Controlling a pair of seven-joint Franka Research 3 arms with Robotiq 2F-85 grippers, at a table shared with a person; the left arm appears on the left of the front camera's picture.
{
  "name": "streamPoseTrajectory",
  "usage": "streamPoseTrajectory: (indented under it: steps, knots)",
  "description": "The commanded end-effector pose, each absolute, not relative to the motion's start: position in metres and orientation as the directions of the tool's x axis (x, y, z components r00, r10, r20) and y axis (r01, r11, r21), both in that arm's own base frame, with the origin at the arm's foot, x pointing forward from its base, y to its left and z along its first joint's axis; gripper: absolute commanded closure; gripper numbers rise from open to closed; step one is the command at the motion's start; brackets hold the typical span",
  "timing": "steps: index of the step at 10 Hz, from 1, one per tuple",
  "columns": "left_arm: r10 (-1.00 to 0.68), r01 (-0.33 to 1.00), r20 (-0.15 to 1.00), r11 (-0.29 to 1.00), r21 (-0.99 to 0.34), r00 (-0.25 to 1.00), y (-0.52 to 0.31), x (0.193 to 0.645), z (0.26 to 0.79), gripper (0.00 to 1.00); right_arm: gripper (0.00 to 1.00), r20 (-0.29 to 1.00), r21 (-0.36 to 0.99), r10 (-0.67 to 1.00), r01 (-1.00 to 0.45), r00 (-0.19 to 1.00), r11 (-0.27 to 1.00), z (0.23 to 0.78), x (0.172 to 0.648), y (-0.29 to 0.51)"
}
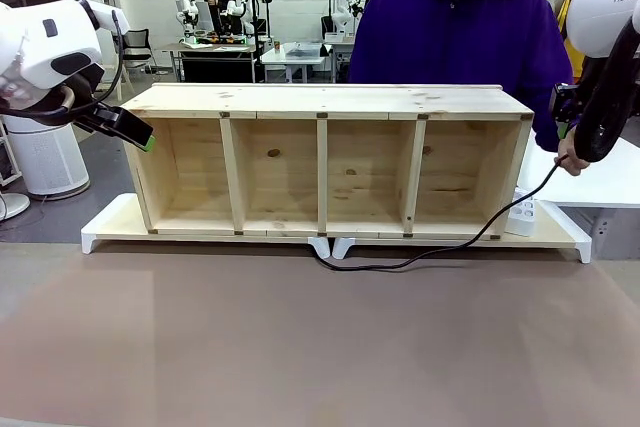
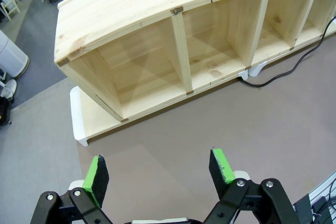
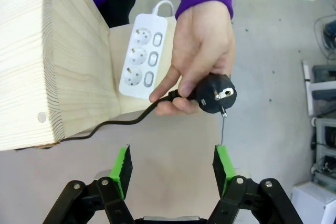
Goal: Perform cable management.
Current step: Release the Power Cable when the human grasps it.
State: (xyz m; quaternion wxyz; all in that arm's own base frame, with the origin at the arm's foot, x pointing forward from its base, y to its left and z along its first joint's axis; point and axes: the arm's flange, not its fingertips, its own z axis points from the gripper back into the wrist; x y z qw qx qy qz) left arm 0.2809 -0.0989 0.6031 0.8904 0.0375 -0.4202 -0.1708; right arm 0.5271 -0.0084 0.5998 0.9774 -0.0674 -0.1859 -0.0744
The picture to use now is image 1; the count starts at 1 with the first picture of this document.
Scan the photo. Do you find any person in purple hoodie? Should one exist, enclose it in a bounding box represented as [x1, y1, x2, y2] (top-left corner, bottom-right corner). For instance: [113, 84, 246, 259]
[348, 0, 577, 153]

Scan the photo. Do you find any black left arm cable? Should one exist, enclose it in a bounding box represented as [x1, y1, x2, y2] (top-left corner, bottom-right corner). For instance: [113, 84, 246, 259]
[0, 10, 126, 126]

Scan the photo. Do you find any person's left forearm purple sleeve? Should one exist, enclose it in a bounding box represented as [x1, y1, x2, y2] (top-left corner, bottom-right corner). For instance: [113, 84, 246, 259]
[524, 36, 577, 153]

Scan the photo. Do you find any white power strip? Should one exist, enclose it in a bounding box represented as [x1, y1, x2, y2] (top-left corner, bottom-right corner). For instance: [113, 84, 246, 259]
[504, 187, 541, 238]

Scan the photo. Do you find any white cylindrical air purifier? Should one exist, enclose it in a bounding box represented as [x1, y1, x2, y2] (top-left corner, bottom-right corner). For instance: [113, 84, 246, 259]
[1, 114, 92, 199]

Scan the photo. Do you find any pine wood four-compartment shelf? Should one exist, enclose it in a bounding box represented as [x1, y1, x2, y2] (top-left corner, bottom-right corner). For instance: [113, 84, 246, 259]
[119, 81, 536, 241]

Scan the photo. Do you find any wooden background work table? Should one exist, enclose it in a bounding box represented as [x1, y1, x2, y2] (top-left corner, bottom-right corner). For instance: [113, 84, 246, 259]
[159, 36, 259, 84]

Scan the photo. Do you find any clear plastic tray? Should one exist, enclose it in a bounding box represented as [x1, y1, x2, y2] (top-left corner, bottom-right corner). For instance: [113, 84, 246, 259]
[283, 41, 322, 59]

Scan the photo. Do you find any black tripod stand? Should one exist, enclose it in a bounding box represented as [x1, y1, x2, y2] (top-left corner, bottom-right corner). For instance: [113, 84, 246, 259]
[247, 0, 268, 84]

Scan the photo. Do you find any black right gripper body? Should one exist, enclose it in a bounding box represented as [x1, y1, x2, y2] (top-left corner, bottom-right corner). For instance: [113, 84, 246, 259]
[552, 81, 584, 124]

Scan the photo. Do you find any black office chair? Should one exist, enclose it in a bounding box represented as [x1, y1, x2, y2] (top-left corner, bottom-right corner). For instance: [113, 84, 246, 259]
[121, 28, 157, 74]

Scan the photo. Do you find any white standing fan base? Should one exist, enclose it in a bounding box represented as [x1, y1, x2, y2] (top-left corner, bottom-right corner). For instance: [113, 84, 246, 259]
[0, 190, 32, 222]

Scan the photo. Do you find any black power cable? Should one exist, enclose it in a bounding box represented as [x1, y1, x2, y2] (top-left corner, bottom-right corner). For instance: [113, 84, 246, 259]
[310, 156, 567, 273]

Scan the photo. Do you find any person's left hand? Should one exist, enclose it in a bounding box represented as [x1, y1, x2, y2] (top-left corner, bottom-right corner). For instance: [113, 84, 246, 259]
[555, 131, 594, 176]

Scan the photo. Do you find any white background table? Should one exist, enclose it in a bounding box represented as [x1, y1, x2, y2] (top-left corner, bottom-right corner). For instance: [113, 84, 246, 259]
[260, 41, 335, 84]

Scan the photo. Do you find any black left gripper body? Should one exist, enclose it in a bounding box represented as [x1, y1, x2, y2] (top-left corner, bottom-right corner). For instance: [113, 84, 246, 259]
[58, 66, 124, 134]

